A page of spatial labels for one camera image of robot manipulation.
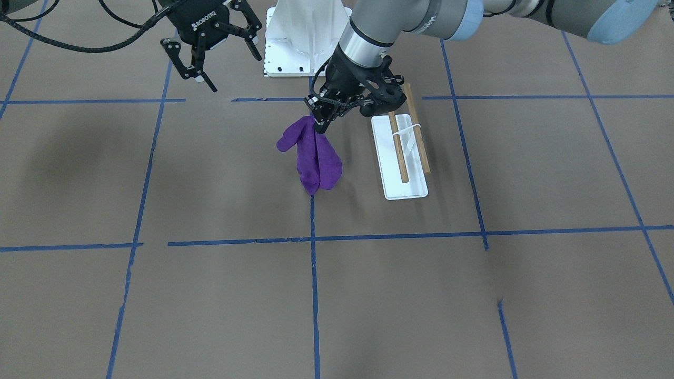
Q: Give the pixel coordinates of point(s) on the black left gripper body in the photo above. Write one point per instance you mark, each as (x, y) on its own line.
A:
(343, 75)

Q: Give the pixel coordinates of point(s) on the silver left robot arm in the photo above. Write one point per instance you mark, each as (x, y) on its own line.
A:
(374, 26)

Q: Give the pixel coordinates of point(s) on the white pedestal column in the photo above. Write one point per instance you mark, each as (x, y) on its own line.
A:
(301, 35)

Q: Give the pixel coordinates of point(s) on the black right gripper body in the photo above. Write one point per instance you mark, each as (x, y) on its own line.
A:
(202, 31)

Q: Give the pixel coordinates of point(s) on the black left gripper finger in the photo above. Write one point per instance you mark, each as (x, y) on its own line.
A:
(326, 110)

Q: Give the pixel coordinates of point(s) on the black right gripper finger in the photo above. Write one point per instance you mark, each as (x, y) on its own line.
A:
(248, 33)
(196, 71)

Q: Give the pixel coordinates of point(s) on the purple towel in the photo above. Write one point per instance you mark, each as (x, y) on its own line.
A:
(317, 163)

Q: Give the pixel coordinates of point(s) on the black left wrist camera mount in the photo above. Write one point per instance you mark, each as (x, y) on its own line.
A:
(385, 92)

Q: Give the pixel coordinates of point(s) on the white wooden towel rack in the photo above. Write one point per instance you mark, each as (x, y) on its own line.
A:
(402, 157)

